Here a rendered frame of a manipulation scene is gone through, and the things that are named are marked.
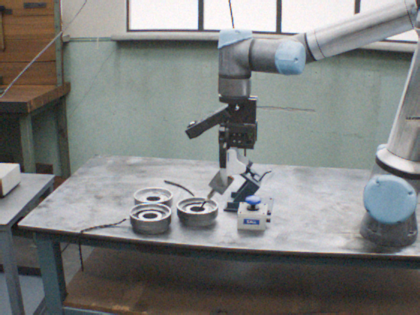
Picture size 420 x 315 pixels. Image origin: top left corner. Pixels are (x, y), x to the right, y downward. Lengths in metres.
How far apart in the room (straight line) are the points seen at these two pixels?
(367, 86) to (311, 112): 0.35
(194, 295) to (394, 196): 0.67
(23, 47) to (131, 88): 0.71
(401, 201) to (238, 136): 0.40
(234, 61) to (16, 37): 2.12
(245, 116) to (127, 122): 1.90
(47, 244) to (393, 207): 0.87
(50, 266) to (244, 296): 0.55
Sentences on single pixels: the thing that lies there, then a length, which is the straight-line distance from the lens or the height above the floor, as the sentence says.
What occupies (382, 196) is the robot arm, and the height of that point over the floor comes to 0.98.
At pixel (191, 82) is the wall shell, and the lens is 2.85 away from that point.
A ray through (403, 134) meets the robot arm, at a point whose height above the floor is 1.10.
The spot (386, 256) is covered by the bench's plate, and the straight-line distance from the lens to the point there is 1.20.
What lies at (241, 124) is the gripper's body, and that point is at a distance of 1.14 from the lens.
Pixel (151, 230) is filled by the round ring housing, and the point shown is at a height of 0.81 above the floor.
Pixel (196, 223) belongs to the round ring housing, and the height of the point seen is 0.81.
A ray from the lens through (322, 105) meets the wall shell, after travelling 2.83.
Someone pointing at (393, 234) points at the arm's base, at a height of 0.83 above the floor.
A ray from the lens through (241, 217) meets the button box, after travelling 1.24.
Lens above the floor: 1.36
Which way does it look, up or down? 18 degrees down
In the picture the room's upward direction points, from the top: 1 degrees clockwise
